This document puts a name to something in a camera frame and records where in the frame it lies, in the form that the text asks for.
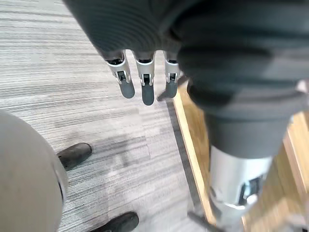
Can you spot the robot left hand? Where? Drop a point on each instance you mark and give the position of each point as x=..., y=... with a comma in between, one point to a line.
x=217, y=48

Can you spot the robot dark foot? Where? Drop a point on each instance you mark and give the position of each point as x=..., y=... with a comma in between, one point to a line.
x=118, y=223
x=73, y=154

